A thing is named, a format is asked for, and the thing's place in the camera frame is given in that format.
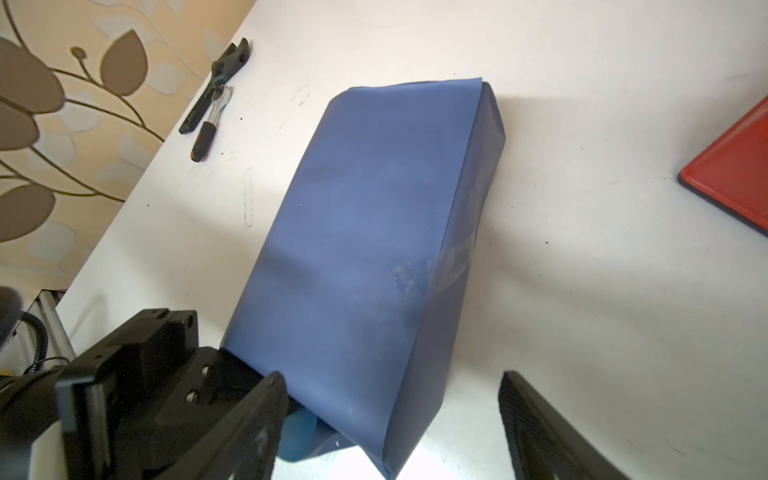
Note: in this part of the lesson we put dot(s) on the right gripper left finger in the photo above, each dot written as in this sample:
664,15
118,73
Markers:
217,424

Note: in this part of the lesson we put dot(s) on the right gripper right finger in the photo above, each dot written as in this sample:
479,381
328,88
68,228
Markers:
542,444

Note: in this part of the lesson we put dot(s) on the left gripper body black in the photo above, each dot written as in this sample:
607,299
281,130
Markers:
135,402

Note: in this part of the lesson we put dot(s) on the light blue wrapping paper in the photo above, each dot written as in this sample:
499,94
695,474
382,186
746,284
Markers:
356,294

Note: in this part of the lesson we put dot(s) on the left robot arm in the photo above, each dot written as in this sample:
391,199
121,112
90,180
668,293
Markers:
31,432

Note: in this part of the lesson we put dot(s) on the red tape dispenser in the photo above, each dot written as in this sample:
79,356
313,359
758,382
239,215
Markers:
731,173

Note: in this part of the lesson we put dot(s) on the black adjustable wrench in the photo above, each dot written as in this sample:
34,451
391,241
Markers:
223,69

